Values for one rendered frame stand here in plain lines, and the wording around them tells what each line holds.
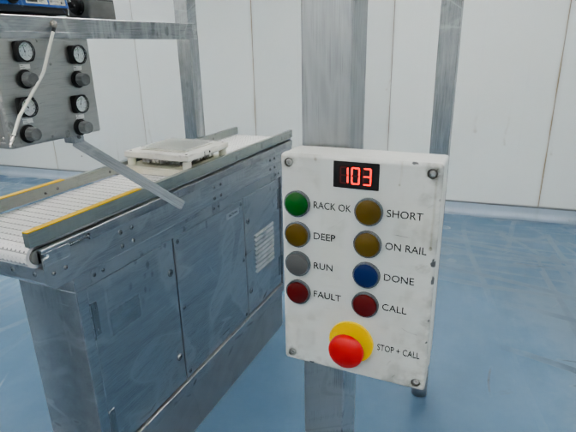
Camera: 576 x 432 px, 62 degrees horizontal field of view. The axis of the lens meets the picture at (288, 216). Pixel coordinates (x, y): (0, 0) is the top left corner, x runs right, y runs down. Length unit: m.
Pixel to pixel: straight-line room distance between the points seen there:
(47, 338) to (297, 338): 0.94
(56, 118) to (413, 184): 0.77
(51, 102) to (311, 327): 0.70
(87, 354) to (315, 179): 0.96
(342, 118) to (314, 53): 0.08
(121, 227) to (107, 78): 3.97
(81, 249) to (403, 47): 3.25
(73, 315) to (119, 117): 3.97
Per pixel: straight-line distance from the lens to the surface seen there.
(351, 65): 0.55
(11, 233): 1.23
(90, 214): 1.19
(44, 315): 1.40
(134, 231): 1.31
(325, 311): 0.57
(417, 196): 0.49
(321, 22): 0.56
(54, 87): 1.07
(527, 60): 4.03
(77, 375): 1.43
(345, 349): 0.55
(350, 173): 0.50
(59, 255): 1.15
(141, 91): 4.95
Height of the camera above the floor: 1.32
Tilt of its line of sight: 19 degrees down
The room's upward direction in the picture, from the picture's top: 1 degrees counter-clockwise
